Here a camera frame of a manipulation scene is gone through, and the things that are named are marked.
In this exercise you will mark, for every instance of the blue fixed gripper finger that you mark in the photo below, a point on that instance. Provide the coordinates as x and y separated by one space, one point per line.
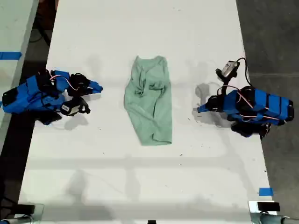
95 86
203 108

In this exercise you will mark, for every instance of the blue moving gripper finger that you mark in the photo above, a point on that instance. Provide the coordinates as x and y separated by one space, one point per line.
93 91

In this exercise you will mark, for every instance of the pale green t-shirt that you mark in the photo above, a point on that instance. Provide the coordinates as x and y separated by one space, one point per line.
149 112

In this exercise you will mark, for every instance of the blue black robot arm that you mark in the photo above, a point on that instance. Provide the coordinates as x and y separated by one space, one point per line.
35 93
259 106

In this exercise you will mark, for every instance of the long blue tape strip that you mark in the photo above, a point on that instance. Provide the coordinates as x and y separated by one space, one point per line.
10 55

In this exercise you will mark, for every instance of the pale grey side table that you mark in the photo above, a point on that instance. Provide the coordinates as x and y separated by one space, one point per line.
12 28

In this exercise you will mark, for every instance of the square blue tape piece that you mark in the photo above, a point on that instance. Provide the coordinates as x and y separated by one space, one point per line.
265 191

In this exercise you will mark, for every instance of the grey metal pipe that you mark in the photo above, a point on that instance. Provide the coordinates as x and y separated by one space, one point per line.
280 219
14 220

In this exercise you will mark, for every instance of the camera black stalk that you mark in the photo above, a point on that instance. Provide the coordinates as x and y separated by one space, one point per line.
224 80

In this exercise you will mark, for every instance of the black labelled camera box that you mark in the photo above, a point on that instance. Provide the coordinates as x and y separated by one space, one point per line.
73 107

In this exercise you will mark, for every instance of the grey black camera box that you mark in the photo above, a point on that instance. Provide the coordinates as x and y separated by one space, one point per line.
230 68

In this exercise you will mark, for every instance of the shiny metal bracket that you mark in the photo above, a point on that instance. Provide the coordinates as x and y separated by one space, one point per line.
252 208

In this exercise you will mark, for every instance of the black box on shiny bracket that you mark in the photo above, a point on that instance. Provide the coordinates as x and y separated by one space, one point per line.
268 206

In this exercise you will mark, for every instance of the dull metal bracket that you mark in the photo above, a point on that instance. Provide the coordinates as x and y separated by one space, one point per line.
39 211

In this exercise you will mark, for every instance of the black box on dull bracket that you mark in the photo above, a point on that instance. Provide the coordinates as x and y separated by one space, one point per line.
25 208

